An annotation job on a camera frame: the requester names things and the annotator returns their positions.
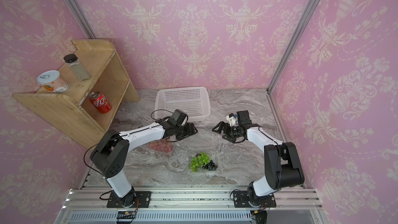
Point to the clear bottle black cap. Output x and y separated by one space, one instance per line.
76 67

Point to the white orange printed can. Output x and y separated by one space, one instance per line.
53 81

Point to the wooden shelf unit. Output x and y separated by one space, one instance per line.
71 112

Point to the black grape bunch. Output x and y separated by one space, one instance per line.
210 166

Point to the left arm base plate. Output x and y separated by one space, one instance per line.
140 199

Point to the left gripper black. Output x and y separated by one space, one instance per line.
191 130

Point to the green grape bunch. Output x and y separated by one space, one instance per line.
198 161

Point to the red cola can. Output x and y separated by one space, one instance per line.
100 102

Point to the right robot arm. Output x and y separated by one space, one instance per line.
282 165

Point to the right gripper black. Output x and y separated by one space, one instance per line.
223 125

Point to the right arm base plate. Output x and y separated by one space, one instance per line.
243 199

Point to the clear plastic clamshell container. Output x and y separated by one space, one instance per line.
161 145

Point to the white plastic basket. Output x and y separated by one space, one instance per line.
194 101

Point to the red grape bunch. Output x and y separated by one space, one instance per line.
161 145

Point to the aluminium rail frame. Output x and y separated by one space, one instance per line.
199 204

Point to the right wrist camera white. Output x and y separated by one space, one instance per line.
232 119

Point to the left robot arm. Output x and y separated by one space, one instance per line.
109 155

